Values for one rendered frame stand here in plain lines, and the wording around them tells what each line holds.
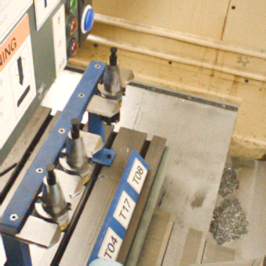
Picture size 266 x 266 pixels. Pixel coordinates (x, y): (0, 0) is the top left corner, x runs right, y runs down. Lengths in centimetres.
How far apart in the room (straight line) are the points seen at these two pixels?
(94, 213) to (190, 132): 48
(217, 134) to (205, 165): 11
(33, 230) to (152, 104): 85
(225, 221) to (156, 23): 63
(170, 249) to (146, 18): 66
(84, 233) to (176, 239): 33
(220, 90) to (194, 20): 26
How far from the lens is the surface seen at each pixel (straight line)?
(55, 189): 87
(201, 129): 163
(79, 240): 126
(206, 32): 150
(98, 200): 132
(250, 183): 174
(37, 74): 55
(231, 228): 161
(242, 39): 149
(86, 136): 103
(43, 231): 90
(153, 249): 144
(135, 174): 132
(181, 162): 159
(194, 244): 150
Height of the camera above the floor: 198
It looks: 44 degrees down
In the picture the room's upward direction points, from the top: 2 degrees clockwise
